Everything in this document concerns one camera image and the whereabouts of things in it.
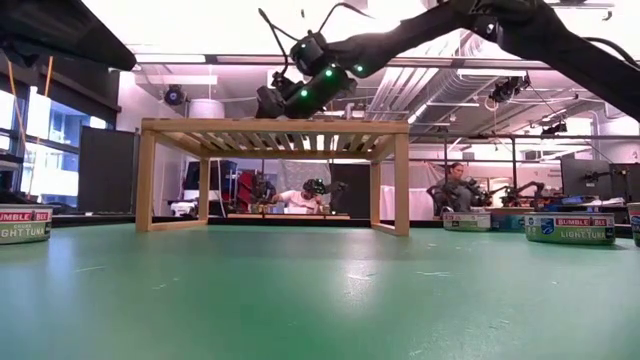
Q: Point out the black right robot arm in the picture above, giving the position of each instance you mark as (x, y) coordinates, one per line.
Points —
(550, 45)

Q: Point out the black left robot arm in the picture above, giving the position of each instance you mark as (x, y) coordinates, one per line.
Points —
(60, 30)

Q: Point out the wooden slatted shelf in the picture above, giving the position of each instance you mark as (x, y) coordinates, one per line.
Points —
(275, 126)

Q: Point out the white cylindrical container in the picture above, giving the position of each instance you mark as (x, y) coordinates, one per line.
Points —
(206, 109)

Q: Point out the red cart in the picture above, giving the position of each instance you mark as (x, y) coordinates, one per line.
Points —
(250, 182)

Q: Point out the long strip light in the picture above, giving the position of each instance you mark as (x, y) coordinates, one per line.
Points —
(170, 58)

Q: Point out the white draped table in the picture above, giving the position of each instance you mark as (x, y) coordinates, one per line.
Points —
(417, 205)

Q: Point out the black partition panel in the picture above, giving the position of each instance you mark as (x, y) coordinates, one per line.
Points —
(107, 170)

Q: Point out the green table mat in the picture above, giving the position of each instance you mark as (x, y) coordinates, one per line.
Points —
(250, 310)

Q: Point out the small black hanging fixture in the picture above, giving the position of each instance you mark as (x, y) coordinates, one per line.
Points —
(554, 129)

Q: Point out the black computer monitor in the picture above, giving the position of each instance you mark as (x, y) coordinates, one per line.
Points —
(582, 177)
(635, 190)

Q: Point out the black dome camera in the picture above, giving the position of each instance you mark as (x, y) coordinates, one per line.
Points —
(174, 95)

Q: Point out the black table frame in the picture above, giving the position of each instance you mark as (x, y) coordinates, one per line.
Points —
(90, 221)

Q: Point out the black hanging camera rig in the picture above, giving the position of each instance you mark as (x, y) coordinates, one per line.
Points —
(507, 90)

